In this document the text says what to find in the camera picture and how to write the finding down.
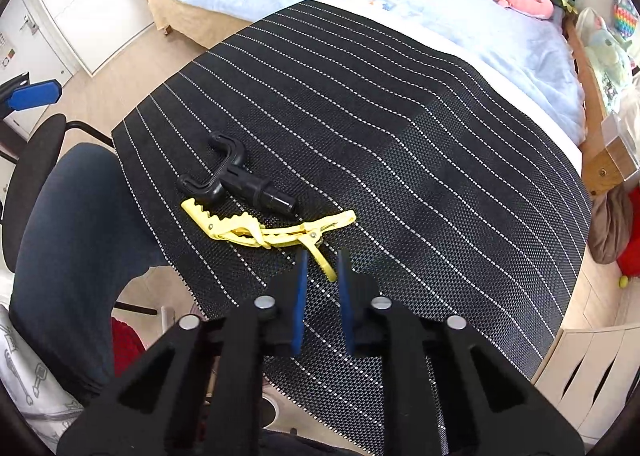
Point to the white wardrobe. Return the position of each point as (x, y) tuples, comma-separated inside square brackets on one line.
[(75, 11)]

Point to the rainbow bubble bag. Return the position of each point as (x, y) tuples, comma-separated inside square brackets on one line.
[(627, 18)]

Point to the red cooler box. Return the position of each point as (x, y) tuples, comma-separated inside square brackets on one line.
[(631, 256)]

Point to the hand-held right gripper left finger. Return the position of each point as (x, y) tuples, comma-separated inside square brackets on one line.
[(300, 296)]

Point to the pink plush toy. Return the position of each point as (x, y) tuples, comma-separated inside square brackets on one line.
[(532, 3)]

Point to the white cabinet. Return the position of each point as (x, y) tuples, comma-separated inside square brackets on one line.
[(600, 366)]

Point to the clear bed corner guard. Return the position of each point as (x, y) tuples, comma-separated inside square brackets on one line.
[(617, 128)]

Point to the brown cushion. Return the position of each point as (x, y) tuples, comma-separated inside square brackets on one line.
[(610, 231)]

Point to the mint green unicorn plush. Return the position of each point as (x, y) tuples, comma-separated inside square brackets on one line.
[(605, 51)]

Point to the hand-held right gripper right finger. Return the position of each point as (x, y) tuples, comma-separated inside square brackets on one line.
[(345, 301)]

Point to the black plastic hook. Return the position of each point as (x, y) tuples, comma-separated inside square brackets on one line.
[(235, 181)]

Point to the wooden bed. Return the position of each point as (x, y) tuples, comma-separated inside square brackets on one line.
[(200, 21)]

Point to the white printed cloth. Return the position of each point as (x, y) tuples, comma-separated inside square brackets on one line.
[(30, 386)]

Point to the yellow-green ball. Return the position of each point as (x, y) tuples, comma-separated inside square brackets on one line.
[(624, 281)]

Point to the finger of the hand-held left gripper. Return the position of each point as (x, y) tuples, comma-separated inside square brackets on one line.
[(37, 93)]

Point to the yellow plastic clip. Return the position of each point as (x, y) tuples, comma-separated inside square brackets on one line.
[(235, 228)]

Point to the black striped woven mat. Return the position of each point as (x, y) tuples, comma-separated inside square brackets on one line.
[(400, 136)]

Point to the red cloth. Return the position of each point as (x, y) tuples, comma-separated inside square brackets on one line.
[(127, 346)]

